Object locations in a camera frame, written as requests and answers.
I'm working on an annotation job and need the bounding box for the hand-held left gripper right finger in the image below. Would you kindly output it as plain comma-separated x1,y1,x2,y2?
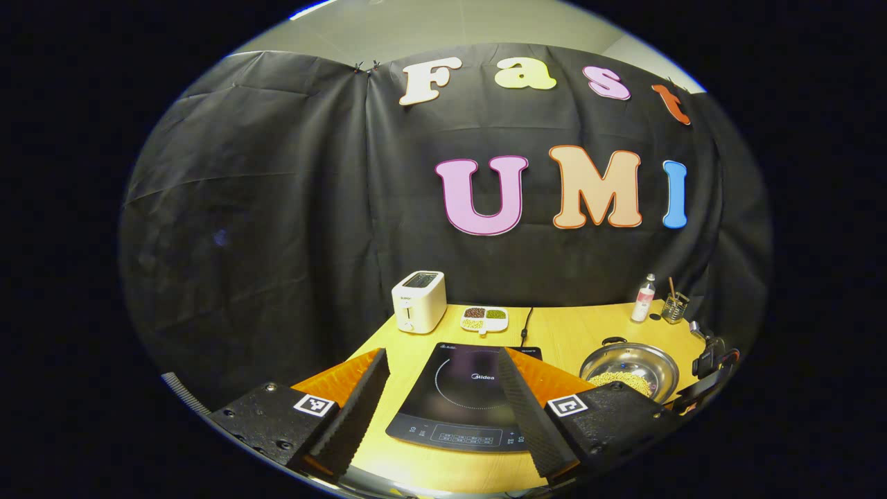
497,348,683,487

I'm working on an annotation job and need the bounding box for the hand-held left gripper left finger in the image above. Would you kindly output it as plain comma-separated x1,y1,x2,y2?
207,349,390,484

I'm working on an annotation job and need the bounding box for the black induction cooktop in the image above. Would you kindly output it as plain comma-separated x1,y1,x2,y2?
385,342,545,454

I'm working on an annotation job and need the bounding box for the steel pot with beans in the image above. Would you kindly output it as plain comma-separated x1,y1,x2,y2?
579,337,680,404

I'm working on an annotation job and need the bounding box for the clear glass stick holder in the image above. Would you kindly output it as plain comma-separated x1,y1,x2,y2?
662,291,690,324

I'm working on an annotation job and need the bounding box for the clear bottle with pink label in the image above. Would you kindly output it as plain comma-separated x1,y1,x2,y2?
631,273,656,323

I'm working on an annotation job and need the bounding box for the white divided bean dish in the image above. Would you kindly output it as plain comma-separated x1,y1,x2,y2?
461,306,509,335

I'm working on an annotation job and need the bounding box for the white toaster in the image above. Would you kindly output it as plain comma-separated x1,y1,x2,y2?
392,270,448,335

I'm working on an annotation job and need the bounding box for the grey ribbed strip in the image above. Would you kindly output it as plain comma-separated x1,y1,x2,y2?
161,372,210,417

